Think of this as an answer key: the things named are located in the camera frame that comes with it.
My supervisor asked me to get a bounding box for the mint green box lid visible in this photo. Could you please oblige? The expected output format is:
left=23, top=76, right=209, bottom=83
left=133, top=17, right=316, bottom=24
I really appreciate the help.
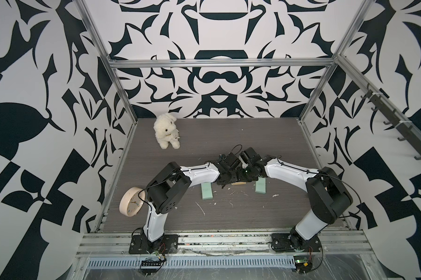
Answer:
left=255, top=177, right=266, bottom=194

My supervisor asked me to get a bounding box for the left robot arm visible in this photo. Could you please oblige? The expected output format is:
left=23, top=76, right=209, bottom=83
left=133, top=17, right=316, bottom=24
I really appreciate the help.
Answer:
left=143, top=153, right=242, bottom=243

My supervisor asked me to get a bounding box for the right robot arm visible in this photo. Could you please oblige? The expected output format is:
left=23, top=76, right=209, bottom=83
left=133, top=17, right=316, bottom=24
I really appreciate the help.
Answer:
left=237, top=148, right=354, bottom=252

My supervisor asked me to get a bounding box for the mint green box left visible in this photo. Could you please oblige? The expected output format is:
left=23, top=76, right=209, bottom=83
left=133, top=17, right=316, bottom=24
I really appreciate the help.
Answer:
left=201, top=183, right=213, bottom=200

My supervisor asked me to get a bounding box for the white plush bunny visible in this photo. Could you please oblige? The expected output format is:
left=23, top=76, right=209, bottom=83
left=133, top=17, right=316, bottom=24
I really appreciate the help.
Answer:
left=153, top=113, right=180, bottom=149

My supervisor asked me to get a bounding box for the beige round clock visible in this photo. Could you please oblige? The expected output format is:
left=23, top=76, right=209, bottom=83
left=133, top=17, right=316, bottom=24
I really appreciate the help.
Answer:
left=119, top=187, right=145, bottom=217

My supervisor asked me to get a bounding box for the right electronics board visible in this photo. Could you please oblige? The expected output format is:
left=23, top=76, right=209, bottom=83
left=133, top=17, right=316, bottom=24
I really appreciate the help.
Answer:
left=292, top=255, right=313, bottom=274

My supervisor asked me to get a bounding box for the electronics board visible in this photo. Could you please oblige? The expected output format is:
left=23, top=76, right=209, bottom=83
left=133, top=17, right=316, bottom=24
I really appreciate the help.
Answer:
left=292, top=255, right=313, bottom=274
left=139, top=259, right=167, bottom=275

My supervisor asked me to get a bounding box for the left electronics board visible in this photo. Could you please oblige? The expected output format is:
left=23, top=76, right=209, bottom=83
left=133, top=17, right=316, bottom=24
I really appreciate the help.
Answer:
left=139, top=259, right=167, bottom=275

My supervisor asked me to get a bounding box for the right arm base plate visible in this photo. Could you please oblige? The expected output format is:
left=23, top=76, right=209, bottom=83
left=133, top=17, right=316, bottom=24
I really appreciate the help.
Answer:
left=271, top=233, right=322, bottom=253

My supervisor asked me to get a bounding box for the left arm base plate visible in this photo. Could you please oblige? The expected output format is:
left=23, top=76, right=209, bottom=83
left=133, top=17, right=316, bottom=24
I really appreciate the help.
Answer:
left=128, top=233, right=179, bottom=254

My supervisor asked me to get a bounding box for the wall hook rack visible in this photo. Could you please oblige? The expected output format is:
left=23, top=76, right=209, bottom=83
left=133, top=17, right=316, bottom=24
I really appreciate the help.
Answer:
left=360, top=84, right=421, bottom=161

